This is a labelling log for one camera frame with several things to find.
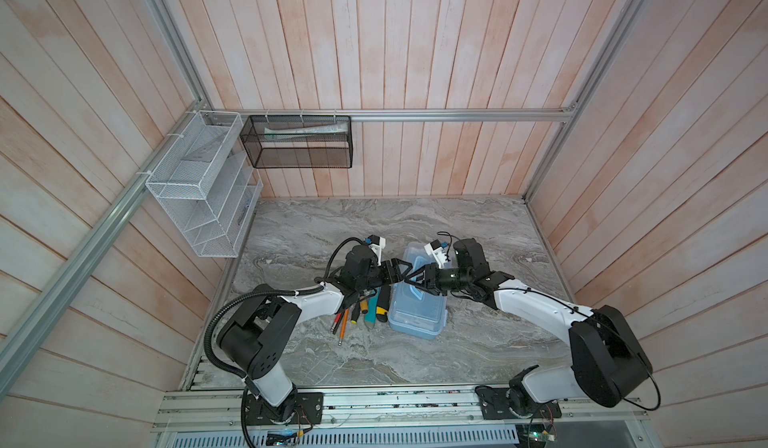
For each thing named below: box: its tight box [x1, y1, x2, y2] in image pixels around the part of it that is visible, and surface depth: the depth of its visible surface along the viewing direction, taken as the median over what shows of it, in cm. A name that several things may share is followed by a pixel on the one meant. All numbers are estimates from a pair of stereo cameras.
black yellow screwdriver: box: [351, 300, 361, 325], surface depth 90 cm
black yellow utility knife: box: [376, 285, 391, 323], surface depth 92 cm
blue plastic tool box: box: [388, 241, 448, 340], surface depth 82 cm
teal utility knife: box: [365, 287, 380, 330], surface depth 90 cm
